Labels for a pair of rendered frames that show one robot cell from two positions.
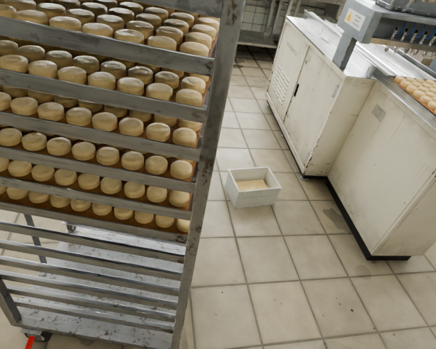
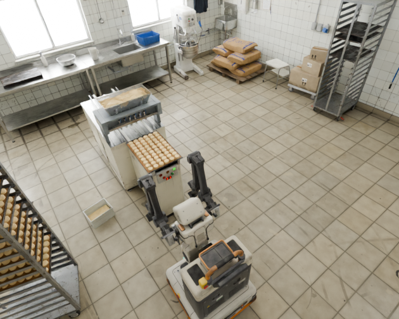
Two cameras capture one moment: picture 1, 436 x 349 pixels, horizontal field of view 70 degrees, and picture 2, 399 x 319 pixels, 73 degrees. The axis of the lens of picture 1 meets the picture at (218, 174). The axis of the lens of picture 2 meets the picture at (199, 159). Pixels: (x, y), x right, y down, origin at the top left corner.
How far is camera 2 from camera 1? 1.80 m
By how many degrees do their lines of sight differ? 13
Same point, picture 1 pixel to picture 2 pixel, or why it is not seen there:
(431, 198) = (161, 190)
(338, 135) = (128, 168)
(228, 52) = (16, 245)
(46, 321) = not seen: outside the picture
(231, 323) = (105, 283)
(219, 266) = (94, 262)
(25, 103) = not seen: outside the picture
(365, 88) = (123, 147)
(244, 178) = (95, 209)
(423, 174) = not seen: hidden behind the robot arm
